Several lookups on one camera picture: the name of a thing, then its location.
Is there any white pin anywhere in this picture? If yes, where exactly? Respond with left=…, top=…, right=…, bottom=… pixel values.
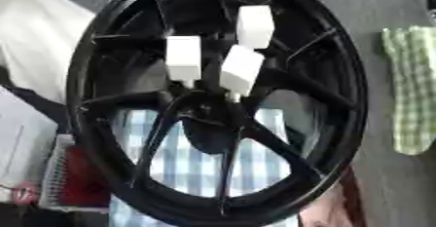
left=218, top=44, right=266, bottom=103
left=235, top=5, right=276, bottom=50
left=163, top=35, right=204, bottom=86

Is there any black spoked wheel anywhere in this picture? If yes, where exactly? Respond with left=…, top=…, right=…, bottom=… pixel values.
left=64, top=0, right=370, bottom=227

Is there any white crate with red inside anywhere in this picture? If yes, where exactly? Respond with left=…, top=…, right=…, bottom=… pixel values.
left=37, top=133, right=113, bottom=213

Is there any green white checked cloth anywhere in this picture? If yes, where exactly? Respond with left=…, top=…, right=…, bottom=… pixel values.
left=380, top=25, right=436, bottom=156

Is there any white paper sheet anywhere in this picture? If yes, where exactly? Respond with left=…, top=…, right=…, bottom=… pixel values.
left=0, top=86, right=61, bottom=203

